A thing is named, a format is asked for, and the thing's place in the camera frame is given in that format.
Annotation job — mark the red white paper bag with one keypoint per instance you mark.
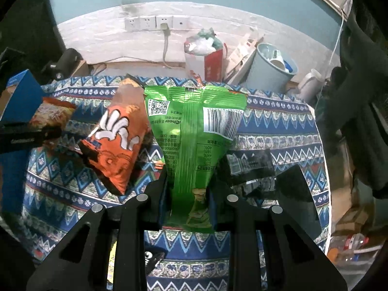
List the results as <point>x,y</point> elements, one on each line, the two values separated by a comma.
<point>212,63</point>

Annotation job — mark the crumpled plastic bags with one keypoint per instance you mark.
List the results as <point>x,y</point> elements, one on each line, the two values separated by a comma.
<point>203,44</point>

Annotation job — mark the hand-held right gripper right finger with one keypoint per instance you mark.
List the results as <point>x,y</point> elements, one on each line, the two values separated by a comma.
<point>224,215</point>

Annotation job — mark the blue cardboard box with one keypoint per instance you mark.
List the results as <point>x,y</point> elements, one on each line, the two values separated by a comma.
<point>25,97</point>

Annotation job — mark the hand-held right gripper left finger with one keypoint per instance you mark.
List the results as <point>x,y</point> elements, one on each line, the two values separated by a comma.
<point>151,201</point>

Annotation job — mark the orange fries snack packet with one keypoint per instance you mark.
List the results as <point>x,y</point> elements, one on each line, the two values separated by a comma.
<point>53,113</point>

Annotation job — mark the stacked cardboard boxes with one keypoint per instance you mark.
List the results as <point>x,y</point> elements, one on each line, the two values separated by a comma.
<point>354,218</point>

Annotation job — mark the white wall socket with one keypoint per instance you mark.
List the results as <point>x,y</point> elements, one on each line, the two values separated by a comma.
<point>132,23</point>
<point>148,23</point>
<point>181,22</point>
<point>163,20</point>

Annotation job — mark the white electric kettle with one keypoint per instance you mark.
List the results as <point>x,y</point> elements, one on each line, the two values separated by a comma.
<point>309,85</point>

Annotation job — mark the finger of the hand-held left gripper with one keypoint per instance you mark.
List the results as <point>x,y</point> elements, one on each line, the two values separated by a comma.
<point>45,136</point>

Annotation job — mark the white cardboard packaging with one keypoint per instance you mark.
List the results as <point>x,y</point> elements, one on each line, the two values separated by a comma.
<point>239,57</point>

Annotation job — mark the light blue trash bin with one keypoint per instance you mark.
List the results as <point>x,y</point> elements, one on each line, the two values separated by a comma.
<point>263,72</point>

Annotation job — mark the green snack packet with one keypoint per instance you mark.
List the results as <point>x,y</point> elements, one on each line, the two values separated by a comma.
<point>188,133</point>

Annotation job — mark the blue patterned tablecloth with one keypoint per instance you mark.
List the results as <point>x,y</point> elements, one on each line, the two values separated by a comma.
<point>272,121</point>

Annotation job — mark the black snack packet white label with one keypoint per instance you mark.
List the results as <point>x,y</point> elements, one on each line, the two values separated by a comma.
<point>251,166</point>

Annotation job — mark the clear plastic bottles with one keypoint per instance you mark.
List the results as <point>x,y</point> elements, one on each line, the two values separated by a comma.
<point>354,245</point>

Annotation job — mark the brown orange claw-print snack packet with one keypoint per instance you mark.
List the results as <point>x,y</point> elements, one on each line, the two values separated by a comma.
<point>121,145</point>

